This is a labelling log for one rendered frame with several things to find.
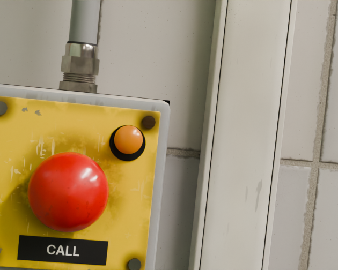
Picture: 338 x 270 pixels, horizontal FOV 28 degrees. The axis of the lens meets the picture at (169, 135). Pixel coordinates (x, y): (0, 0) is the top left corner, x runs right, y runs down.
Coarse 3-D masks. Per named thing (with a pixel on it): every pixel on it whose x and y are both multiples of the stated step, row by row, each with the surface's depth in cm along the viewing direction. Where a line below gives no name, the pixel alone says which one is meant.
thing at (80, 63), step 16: (80, 0) 37; (96, 0) 38; (80, 16) 37; (96, 16) 38; (80, 32) 37; (96, 32) 38; (80, 48) 37; (96, 48) 38; (64, 64) 38; (80, 64) 37; (96, 64) 38; (64, 80) 38; (80, 80) 38
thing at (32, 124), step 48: (0, 96) 34; (48, 96) 35; (96, 96) 35; (0, 144) 34; (48, 144) 35; (96, 144) 35; (0, 192) 34; (144, 192) 36; (0, 240) 35; (48, 240) 35; (96, 240) 35; (144, 240) 36
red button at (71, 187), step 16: (48, 160) 33; (64, 160) 33; (80, 160) 33; (32, 176) 33; (48, 176) 32; (64, 176) 32; (80, 176) 32; (96, 176) 33; (32, 192) 32; (48, 192) 32; (64, 192) 32; (80, 192) 32; (96, 192) 33; (32, 208) 33; (48, 208) 32; (64, 208) 32; (80, 208) 32; (96, 208) 33; (48, 224) 33; (64, 224) 33; (80, 224) 33
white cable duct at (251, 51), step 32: (224, 0) 41; (256, 0) 41; (288, 0) 42; (224, 32) 41; (256, 32) 41; (288, 32) 42; (224, 64) 41; (256, 64) 41; (288, 64) 42; (224, 96) 41; (256, 96) 42; (224, 128) 41; (256, 128) 42; (224, 160) 42; (256, 160) 42; (224, 192) 42; (256, 192) 42; (224, 224) 42; (256, 224) 42; (192, 256) 42; (224, 256) 42; (256, 256) 42
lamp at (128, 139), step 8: (120, 128) 35; (128, 128) 34; (136, 128) 35; (120, 136) 34; (128, 136) 34; (136, 136) 34; (120, 144) 34; (128, 144) 34; (136, 144) 35; (128, 152) 35
